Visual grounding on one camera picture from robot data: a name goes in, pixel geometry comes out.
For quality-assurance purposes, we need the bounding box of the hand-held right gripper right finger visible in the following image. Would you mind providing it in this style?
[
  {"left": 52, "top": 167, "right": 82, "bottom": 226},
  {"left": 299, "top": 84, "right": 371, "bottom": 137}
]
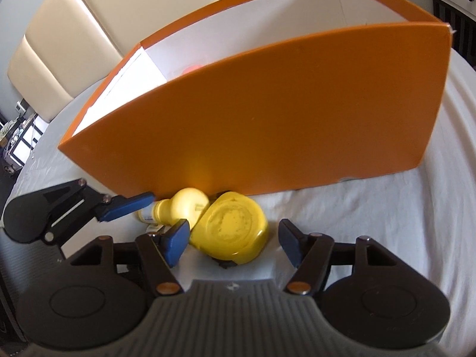
[{"left": 278, "top": 219, "right": 400, "bottom": 296}]

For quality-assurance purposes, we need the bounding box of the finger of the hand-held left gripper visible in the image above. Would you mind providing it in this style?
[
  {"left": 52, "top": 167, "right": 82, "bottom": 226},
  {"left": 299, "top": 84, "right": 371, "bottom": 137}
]
[{"left": 40, "top": 179, "right": 155, "bottom": 246}]

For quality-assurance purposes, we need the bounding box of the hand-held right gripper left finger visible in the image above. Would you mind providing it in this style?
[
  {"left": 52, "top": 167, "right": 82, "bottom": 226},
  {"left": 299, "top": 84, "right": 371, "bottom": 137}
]
[{"left": 69, "top": 219, "right": 191, "bottom": 295}]

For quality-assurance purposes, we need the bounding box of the yellow bulb-shaped bottle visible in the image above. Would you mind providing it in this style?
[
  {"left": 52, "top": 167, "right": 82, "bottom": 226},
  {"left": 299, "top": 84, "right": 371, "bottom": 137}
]
[{"left": 137, "top": 187, "right": 210, "bottom": 233}]

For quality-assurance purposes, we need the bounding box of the orange cardboard box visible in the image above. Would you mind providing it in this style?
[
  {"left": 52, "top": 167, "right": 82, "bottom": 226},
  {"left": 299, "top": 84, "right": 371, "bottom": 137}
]
[{"left": 59, "top": 0, "right": 455, "bottom": 198}]

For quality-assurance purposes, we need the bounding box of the cluttered black shelf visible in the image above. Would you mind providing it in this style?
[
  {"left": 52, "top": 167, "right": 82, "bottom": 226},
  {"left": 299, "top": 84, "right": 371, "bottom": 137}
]
[{"left": 0, "top": 98, "right": 51, "bottom": 175}]

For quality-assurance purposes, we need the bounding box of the white bed sheet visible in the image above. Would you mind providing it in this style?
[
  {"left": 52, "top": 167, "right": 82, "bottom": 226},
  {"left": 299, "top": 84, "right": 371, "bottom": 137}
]
[{"left": 15, "top": 45, "right": 476, "bottom": 343}]

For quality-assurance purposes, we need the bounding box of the cream leather headboard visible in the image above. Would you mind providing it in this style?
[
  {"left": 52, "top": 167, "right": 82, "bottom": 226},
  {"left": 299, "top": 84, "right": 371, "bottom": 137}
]
[{"left": 7, "top": 0, "right": 434, "bottom": 123}]

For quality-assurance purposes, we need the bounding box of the dark slatted rack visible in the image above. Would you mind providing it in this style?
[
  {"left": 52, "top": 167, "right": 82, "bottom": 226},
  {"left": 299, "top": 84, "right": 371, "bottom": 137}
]
[{"left": 433, "top": 0, "right": 476, "bottom": 64}]

